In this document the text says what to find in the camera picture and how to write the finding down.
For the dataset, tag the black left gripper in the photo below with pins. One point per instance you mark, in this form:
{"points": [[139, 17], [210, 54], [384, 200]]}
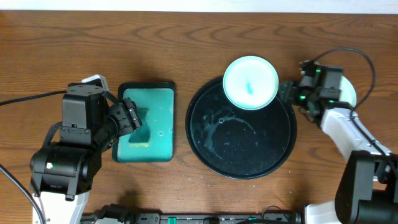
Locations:
{"points": [[128, 114]]}

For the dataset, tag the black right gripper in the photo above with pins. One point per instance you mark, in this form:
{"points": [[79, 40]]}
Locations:
{"points": [[292, 94]]}

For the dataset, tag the dark green sponge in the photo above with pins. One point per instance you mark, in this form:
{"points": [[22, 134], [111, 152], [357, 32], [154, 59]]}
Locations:
{"points": [[141, 137]]}

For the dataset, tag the mint green plate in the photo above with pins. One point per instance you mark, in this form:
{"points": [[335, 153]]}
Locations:
{"points": [[347, 92]]}

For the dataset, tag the mint plate with stain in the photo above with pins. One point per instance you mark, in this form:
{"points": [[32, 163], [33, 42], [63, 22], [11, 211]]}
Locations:
{"points": [[250, 82]]}

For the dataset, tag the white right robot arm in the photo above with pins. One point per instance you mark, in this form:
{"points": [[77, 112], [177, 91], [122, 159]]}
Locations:
{"points": [[367, 192]]}

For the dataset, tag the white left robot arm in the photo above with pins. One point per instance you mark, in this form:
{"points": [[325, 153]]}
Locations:
{"points": [[64, 168]]}

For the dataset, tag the black rectangular soap tray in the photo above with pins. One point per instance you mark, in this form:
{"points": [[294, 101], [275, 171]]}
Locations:
{"points": [[159, 99]]}

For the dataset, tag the round black tray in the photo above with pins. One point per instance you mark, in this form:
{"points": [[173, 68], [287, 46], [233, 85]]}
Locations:
{"points": [[237, 143]]}

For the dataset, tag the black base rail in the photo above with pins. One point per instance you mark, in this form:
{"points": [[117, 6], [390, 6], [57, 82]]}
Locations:
{"points": [[117, 214]]}

